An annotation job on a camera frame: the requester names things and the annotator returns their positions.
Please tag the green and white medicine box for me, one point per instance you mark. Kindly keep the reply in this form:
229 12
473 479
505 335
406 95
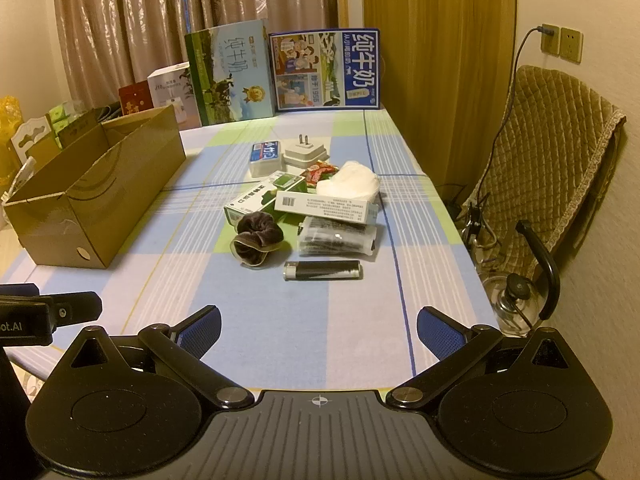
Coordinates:
250 202

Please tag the brown carton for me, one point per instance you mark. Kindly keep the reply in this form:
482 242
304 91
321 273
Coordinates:
75 132

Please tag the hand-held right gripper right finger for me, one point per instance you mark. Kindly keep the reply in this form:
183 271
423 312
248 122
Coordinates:
440 332

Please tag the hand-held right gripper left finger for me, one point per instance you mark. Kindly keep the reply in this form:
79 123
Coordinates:
202 332

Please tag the blue label dental floss box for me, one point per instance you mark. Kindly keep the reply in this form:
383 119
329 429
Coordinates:
265 156

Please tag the chair with quilted cover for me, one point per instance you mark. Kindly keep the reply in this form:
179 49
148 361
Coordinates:
555 150

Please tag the white power adapter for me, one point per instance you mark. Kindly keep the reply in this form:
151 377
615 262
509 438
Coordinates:
305 155

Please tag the white paper towel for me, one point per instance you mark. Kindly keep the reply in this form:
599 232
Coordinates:
352 182

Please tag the wooden door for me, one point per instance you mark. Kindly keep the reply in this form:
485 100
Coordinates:
435 60

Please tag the red candy wrapper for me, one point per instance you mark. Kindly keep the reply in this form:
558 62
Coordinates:
320 172

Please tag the brown velvet scrunchie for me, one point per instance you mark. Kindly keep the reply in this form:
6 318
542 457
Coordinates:
257 237

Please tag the red gift box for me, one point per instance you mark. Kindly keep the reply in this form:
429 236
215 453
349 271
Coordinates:
135 97

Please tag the wall socket plate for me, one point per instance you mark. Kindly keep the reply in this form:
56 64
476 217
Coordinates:
571 45
551 40

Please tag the checked tablecloth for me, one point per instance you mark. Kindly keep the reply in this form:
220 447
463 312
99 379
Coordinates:
320 320

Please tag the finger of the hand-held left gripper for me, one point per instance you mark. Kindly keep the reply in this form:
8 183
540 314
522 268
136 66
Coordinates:
75 307

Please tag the small green box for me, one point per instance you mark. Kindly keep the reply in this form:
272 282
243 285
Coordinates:
289 181

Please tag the wooden strip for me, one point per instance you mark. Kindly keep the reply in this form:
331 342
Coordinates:
343 7

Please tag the brown cardboard box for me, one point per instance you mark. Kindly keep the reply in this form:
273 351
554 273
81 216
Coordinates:
115 180

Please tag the blue milk carton box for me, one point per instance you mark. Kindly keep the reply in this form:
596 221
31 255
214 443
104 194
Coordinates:
325 67

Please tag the clear packet with black contents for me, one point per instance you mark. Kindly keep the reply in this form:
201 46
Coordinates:
337 237

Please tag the white gift box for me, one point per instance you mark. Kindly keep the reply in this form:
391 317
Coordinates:
170 87

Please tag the green milk carton box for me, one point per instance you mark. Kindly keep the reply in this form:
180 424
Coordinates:
232 72

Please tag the white chair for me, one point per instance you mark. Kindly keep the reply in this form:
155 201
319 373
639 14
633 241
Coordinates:
31 132

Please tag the yellow plastic bag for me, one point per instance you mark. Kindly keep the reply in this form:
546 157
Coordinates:
10 130

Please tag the beige curtains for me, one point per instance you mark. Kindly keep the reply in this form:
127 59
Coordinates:
150 15

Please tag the green tissue packs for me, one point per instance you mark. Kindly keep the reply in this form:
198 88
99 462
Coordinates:
65 115

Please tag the black and silver tube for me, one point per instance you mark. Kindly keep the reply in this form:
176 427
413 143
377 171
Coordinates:
322 270

